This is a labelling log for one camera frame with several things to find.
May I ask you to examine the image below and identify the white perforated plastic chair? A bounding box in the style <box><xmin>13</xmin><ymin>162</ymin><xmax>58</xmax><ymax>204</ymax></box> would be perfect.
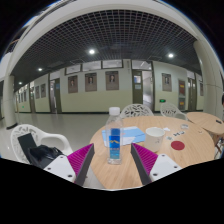
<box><xmin>9</xmin><ymin>123</ymin><xmax>74</xmax><ymax>164</ymax></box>
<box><xmin>159</xmin><ymin>101</ymin><xmax>189</xmax><ymax>121</ymax></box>
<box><xmin>120</xmin><ymin>103</ymin><xmax>155</xmax><ymax>119</ymax></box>

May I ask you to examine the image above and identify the flat round red coaster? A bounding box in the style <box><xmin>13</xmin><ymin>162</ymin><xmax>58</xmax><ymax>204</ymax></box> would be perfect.
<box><xmin>170</xmin><ymin>140</ymin><xmax>186</xmax><ymax>151</ymax></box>

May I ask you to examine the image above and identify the round wooden side table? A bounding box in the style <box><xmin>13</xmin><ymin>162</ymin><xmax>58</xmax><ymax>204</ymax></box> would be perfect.
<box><xmin>185</xmin><ymin>111</ymin><xmax>224</xmax><ymax>146</ymax></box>

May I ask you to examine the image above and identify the clear water bottle blue label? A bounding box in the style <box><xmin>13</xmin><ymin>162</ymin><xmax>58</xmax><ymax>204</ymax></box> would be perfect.
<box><xmin>104</xmin><ymin>106</ymin><xmax>125</xmax><ymax>166</ymax></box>

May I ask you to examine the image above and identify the light blue paper sheet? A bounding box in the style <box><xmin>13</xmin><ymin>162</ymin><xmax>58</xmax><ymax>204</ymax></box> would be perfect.
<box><xmin>100</xmin><ymin>125</ymin><xmax>147</xmax><ymax>148</ymax></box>

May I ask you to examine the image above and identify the red wall notice board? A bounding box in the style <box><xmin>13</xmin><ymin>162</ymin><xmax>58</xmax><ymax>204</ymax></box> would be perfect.
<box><xmin>178</xmin><ymin>79</ymin><xmax>187</xmax><ymax>98</ymax></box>

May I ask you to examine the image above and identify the row of framed wall portraits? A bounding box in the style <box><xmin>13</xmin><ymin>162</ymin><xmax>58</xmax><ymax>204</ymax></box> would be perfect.
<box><xmin>34</xmin><ymin>70</ymin><xmax>173</xmax><ymax>100</ymax></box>

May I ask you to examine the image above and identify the dark green door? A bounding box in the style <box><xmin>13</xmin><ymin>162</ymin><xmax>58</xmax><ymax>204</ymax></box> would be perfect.
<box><xmin>132</xmin><ymin>69</ymin><xmax>144</xmax><ymax>105</ymax></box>
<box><xmin>187</xmin><ymin>77</ymin><xmax>198</xmax><ymax>112</ymax></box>
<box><xmin>49</xmin><ymin>78</ymin><xmax>63</xmax><ymax>114</ymax></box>

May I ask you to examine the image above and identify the black bag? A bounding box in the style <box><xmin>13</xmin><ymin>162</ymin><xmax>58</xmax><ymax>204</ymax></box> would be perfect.
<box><xmin>17</xmin><ymin>132</ymin><xmax>64</xmax><ymax>169</ymax></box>

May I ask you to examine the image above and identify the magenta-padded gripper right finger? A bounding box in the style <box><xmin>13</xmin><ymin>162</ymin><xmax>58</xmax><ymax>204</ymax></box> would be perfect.
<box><xmin>130</xmin><ymin>142</ymin><xmax>183</xmax><ymax>186</ymax></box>

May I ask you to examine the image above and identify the white ceramic mug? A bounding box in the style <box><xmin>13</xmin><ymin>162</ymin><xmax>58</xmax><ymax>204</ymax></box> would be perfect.
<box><xmin>143</xmin><ymin>126</ymin><xmax>166</xmax><ymax>153</ymax></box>

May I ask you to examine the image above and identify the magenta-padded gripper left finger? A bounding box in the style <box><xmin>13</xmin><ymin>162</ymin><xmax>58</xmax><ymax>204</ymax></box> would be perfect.
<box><xmin>43</xmin><ymin>143</ymin><xmax>96</xmax><ymax>187</ymax></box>

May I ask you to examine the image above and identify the group of round ceiling lights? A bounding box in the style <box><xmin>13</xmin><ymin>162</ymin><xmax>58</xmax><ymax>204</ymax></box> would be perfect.
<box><xmin>18</xmin><ymin>48</ymin><xmax>176</xmax><ymax>86</ymax></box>

